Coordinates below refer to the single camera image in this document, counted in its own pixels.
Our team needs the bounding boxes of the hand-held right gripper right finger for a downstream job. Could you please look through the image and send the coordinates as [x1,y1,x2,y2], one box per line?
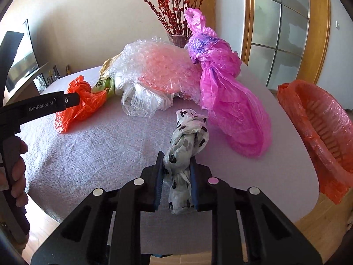
[189,159,323,265]

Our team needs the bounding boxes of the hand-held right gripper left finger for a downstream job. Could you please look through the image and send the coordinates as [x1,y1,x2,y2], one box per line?
[31,151,166,265]

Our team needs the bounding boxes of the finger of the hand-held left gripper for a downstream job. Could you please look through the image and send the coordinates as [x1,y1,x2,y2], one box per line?
[55,92,81,109]

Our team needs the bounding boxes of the orange plastic bag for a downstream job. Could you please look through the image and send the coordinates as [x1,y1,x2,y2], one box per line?
[55,75,108,133]

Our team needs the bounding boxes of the spotted white plastic bag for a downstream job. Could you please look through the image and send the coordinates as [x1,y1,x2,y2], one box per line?
[163,109,208,215]

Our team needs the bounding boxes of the green plastic bag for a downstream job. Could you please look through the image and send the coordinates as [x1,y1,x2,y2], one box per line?
[92,78,115,98]

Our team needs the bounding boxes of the clear plastic bag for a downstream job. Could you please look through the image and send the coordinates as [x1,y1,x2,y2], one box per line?
[121,84,175,118]

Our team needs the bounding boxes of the orange lined plastic basket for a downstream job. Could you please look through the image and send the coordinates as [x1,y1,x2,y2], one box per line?
[277,79,351,205]

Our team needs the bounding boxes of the person's left hand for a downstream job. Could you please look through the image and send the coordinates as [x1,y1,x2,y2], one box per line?
[0,139,29,206]

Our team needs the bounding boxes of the cluttered side cabinet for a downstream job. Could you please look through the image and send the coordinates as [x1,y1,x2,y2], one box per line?
[6,62,62,105]

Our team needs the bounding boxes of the flat screen television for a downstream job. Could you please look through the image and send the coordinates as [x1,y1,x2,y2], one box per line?
[6,19,39,93]

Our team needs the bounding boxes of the pink plastic bag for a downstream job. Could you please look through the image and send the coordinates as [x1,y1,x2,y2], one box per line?
[184,8,272,158]

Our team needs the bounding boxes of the clear bubble wrap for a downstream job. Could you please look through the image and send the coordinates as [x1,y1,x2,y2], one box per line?
[110,37,205,102]

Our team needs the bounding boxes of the glass vase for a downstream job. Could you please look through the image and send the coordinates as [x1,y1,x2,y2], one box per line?
[168,34,191,49]

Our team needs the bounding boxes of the red berry branches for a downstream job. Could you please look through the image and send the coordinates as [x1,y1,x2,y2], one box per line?
[109,0,210,36]

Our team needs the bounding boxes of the wooden framed glass door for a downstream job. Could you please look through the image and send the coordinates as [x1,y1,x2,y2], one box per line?
[240,0,331,91]

